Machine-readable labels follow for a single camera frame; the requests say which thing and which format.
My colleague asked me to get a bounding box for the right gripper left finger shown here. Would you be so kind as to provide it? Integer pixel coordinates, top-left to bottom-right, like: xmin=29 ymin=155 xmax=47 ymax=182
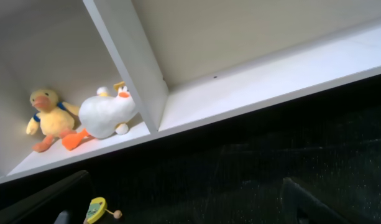
xmin=0 ymin=169 xmax=93 ymax=224

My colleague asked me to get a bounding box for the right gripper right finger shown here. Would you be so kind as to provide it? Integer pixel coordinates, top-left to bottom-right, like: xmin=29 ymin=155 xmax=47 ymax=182
xmin=280 ymin=177 xmax=353 ymax=224

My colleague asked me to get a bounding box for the yellow rattle drum toy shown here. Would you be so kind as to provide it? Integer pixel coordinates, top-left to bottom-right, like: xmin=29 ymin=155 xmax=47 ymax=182
xmin=83 ymin=197 xmax=123 ymax=224

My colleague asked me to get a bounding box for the yellow plush duck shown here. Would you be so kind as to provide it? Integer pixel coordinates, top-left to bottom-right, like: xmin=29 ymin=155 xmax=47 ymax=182
xmin=25 ymin=89 xmax=81 ymax=153

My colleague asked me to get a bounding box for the white plush goose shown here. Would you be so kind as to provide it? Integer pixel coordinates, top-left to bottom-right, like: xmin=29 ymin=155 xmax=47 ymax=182
xmin=62 ymin=81 xmax=139 ymax=151

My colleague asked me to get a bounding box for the white shelf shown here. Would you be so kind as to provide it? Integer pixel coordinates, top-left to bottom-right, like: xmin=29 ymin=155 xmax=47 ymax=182
xmin=0 ymin=0 xmax=381 ymax=187

